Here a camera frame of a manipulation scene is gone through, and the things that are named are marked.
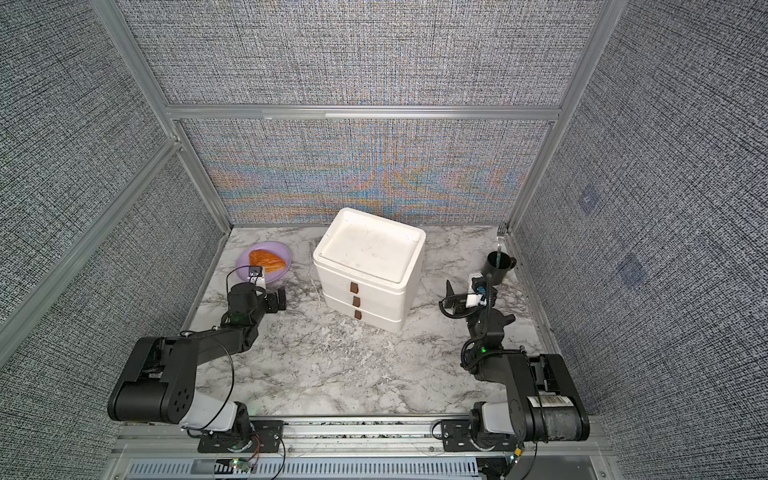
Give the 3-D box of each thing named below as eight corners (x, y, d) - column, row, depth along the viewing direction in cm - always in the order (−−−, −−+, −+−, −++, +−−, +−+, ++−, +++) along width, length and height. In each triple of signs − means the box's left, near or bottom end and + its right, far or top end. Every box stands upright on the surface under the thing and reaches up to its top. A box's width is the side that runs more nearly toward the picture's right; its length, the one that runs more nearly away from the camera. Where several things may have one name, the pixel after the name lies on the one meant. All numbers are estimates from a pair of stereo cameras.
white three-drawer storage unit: (314, 309, 99) (296, 259, 78) (342, 259, 112) (333, 206, 91) (399, 338, 92) (404, 292, 72) (418, 282, 105) (427, 229, 85)
